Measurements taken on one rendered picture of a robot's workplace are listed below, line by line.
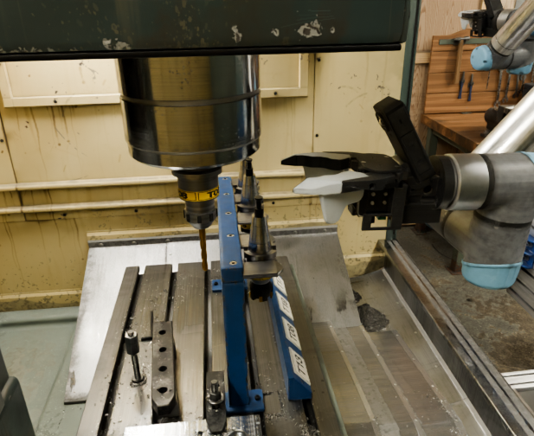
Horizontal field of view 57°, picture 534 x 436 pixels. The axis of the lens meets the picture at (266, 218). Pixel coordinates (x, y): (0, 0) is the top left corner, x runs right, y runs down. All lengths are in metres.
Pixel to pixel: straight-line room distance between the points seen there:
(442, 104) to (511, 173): 2.94
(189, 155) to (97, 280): 1.25
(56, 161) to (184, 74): 1.26
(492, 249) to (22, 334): 1.61
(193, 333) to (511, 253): 0.78
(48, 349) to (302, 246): 0.93
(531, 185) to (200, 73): 0.44
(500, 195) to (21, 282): 1.66
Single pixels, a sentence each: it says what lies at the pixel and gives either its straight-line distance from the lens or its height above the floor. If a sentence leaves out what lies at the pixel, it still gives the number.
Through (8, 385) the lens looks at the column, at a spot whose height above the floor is 0.88.
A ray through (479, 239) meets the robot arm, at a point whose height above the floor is 1.34.
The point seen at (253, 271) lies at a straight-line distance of 0.86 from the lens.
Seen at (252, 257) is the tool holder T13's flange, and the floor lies 1.22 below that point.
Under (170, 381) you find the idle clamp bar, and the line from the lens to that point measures 1.03.
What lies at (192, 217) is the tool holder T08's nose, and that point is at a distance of 0.61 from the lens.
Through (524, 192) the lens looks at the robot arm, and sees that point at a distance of 0.70.
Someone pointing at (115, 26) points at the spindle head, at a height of 1.63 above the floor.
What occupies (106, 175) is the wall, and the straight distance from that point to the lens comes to 1.71.
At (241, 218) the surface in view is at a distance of 1.05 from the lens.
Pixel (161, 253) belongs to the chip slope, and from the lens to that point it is 1.75.
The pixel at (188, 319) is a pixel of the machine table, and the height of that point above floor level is 0.90.
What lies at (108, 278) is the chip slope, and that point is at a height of 0.80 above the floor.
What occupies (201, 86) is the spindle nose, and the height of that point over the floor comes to 1.57.
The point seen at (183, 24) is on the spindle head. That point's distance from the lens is 0.45.
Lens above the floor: 1.66
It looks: 25 degrees down
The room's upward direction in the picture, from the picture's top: 1 degrees counter-clockwise
